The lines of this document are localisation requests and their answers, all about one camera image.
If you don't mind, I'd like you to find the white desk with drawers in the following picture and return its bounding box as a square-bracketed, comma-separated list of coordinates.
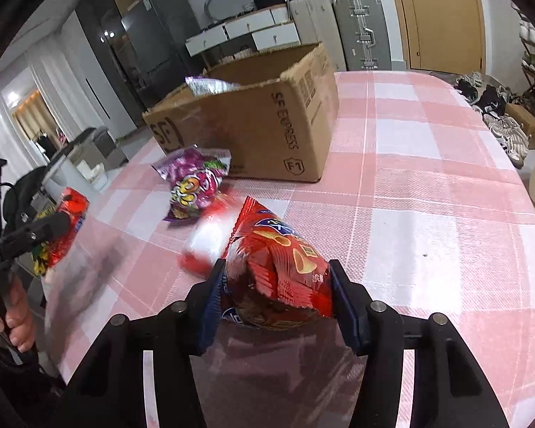
[186, 5, 301, 70]

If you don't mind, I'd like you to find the pile of shoes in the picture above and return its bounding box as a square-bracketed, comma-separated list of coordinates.
[452, 71, 531, 168]

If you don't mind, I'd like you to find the brown cardboard box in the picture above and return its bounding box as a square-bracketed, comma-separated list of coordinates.
[143, 42, 340, 183]

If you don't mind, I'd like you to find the small closed cardboard box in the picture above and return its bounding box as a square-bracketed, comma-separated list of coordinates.
[504, 102, 535, 150]

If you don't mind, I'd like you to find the white shoes pair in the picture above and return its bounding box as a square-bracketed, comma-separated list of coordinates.
[517, 18, 535, 50]

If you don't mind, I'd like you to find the dark glass cabinet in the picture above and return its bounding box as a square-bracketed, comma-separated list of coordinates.
[76, 0, 134, 112]

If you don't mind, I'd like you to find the wooden door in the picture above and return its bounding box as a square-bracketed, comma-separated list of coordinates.
[386, 0, 486, 74]

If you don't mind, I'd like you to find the grey and white appliance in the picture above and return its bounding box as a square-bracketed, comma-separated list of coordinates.
[45, 127, 130, 201]

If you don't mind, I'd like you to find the red chip bag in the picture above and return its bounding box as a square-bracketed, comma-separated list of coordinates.
[220, 196, 335, 331]

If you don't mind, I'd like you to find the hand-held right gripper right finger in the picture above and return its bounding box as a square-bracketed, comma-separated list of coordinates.
[329, 259, 511, 428]

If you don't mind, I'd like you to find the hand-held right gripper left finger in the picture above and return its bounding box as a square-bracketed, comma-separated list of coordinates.
[62, 258, 228, 428]

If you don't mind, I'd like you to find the silver suitcase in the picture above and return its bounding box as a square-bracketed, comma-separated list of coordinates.
[332, 0, 392, 71]

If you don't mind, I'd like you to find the red and yellow snack packet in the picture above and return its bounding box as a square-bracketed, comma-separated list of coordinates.
[33, 187, 91, 277]

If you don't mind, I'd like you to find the purple snack packet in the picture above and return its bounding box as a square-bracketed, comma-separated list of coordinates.
[152, 145, 233, 223]

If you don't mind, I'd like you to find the grey refrigerator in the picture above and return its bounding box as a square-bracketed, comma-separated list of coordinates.
[120, 0, 202, 94]

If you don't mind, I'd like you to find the red and white snack packet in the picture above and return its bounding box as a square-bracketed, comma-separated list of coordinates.
[180, 194, 244, 275]

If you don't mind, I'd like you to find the pink checkered tablecloth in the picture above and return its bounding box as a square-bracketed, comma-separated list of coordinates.
[42, 70, 535, 428]

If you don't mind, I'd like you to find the person's left hand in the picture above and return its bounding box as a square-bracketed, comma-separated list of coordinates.
[0, 271, 37, 354]

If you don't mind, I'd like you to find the white suitcase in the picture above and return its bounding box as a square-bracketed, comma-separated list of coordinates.
[289, 0, 348, 72]

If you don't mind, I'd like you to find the silver snack bag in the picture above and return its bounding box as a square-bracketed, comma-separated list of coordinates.
[185, 76, 241, 96]

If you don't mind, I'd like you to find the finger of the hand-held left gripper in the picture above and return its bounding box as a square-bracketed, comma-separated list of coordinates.
[0, 212, 71, 260]

